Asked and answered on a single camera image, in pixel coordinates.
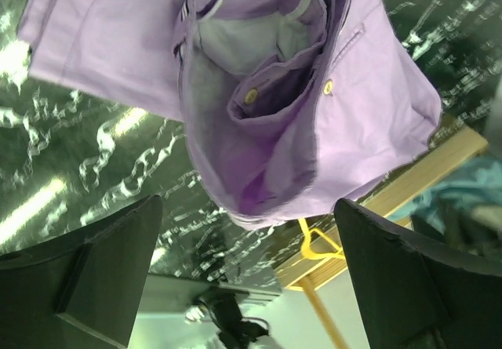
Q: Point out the purple trousers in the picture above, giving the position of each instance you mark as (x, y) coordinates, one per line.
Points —
(287, 105)

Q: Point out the wooden clothes rack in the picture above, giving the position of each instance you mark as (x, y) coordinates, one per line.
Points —
(450, 149)

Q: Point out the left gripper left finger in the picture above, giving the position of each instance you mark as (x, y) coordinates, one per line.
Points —
(81, 289)

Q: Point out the yellow plastic hanger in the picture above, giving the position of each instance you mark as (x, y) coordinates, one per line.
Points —
(308, 285)

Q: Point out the teal t-shirt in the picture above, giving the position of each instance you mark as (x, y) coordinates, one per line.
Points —
(463, 210)

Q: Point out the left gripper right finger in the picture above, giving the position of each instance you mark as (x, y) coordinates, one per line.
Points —
(415, 292)

